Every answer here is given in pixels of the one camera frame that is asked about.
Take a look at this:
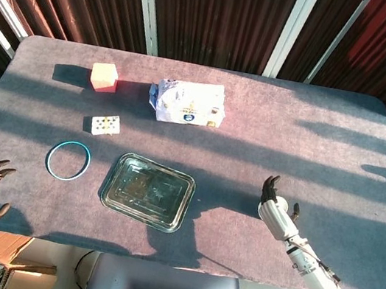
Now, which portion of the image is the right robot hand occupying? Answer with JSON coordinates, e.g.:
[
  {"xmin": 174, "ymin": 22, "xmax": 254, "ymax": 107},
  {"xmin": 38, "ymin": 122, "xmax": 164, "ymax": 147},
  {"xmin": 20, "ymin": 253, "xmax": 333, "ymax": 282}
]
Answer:
[{"xmin": 253, "ymin": 173, "xmax": 310, "ymax": 245}]

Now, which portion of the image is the grey table cloth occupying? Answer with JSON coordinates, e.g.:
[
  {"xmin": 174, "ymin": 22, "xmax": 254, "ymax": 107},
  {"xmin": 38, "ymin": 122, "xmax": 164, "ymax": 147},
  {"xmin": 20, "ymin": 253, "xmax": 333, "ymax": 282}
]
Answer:
[{"xmin": 0, "ymin": 28, "xmax": 386, "ymax": 289}]

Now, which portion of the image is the black plastic tray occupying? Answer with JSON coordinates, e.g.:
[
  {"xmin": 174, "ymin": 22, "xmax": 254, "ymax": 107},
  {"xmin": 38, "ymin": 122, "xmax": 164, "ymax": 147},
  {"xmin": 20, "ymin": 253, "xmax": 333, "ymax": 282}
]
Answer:
[{"xmin": 94, "ymin": 148, "xmax": 200, "ymax": 237}]

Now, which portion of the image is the purple white snack bag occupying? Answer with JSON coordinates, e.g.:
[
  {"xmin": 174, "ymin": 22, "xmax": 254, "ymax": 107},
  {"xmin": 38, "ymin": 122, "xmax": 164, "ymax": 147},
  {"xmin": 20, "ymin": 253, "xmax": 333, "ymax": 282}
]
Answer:
[{"xmin": 144, "ymin": 72, "xmax": 231, "ymax": 133}]

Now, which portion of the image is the deck of playing cards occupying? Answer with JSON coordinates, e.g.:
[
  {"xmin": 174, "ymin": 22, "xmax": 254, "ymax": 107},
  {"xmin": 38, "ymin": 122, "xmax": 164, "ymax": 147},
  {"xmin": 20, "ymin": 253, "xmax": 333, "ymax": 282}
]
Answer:
[{"xmin": 89, "ymin": 111, "xmax": 124, "ymax": 139}]

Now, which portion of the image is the blue ring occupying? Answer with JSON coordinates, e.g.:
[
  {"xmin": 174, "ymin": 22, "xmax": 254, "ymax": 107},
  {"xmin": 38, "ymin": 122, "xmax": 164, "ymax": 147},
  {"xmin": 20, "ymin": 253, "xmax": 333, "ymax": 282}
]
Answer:
[{"xmin": 43, "ymin": 136, "xmax": 95, "ymax": 185}]

